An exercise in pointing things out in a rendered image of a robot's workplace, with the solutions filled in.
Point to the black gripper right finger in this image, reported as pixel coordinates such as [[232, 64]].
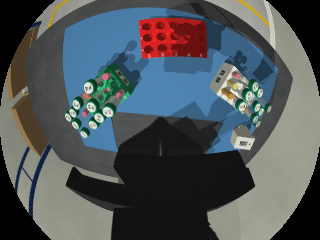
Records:
[[176, 143]]

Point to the red rack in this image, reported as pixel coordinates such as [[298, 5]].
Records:
[[196, 38]]

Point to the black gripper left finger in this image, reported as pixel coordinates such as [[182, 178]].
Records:
[[144, 142]]

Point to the white test tube rack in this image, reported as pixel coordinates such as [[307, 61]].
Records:
[[220, 80]]

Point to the blue bench mat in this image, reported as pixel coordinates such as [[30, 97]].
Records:
[[165, 86]]

